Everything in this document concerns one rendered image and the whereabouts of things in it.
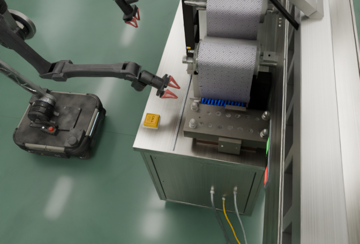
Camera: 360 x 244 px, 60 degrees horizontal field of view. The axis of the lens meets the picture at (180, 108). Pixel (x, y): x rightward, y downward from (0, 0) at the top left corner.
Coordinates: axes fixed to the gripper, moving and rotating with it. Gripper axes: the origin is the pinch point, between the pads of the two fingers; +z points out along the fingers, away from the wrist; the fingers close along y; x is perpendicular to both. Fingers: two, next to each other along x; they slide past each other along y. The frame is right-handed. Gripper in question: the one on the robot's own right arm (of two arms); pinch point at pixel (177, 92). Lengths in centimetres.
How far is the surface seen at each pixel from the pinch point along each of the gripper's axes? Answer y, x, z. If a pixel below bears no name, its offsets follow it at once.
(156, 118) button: 9.1, -15.7, -2.1
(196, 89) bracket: -8.0, -1.5, 10.2
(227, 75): 0.0, 26.8, 11.3
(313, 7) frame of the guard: 13, 79, 4
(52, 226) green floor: 56, -136, -19
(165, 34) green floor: -149, -118, 10
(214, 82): 0.0, 18.8, 9.6
